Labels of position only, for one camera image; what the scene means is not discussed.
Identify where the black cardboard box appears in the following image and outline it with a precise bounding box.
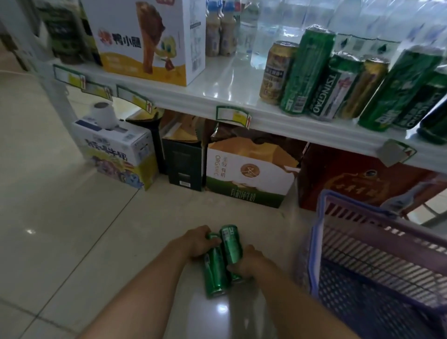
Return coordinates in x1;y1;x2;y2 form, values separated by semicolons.
161;137;207;192

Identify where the green-edged price tag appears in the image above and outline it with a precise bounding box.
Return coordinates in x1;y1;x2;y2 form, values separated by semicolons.
116;85;156;113
81;82;114;102
53;64;86;92
215;105;252;128
377;139;417;167

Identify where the white store shelf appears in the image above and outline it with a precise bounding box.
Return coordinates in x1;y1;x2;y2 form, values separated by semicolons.
7;0;447;175

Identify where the gold beer can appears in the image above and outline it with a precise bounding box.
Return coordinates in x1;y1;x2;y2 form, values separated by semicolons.
336;57;390;120
259;41;300;105

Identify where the row of clear water bottles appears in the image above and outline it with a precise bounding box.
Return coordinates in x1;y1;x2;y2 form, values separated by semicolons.
240;0;447;68

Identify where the white and green beer can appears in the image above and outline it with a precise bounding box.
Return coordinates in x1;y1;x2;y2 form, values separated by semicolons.
309;52;366;122

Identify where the white paper roll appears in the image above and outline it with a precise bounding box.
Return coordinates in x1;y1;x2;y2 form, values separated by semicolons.
90;102;119;128

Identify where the red cardboard box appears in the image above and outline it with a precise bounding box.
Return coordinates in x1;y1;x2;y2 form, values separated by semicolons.
298;141;447;216

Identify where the purple plastic shopping basket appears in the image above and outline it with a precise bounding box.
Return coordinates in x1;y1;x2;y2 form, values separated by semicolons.
297;190;447;339

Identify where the beige milk drink bottle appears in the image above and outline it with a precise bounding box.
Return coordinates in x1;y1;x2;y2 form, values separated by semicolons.
220;0;241;57
205;0;223;57

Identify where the person's left forearm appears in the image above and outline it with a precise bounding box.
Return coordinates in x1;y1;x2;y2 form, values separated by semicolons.
78;242;195;339

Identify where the white yellow cartoon duck box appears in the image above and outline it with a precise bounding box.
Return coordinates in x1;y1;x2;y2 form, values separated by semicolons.
80;0;207;87

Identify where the person's left hand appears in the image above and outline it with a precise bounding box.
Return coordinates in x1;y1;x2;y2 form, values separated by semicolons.
173;225;223;264

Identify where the dark green beer can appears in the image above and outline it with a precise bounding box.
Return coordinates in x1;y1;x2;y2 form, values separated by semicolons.
393;71;447;130
417;99;447;145

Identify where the white blue cartoon milk carton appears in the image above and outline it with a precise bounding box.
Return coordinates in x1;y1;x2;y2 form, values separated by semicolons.
71;118;160;191

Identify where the person's right forearm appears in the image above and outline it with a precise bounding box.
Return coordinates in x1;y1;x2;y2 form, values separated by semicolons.
252;266;362;339

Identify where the green drink can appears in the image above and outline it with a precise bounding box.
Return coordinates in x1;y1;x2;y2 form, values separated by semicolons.
219;224;245;283
203;235;231;299

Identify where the white green milk carton box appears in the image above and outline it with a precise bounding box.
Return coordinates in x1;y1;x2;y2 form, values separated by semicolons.
205;131;301;209

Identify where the tall green beer can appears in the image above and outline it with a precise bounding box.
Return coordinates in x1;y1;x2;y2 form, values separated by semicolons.
279;24;336;114
358;45;445;132

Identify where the dark green drink pack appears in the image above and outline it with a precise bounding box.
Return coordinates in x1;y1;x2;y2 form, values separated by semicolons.
41;0;102;67

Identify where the person's right hand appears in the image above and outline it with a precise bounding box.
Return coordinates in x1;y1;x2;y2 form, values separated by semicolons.
226;244;277;281

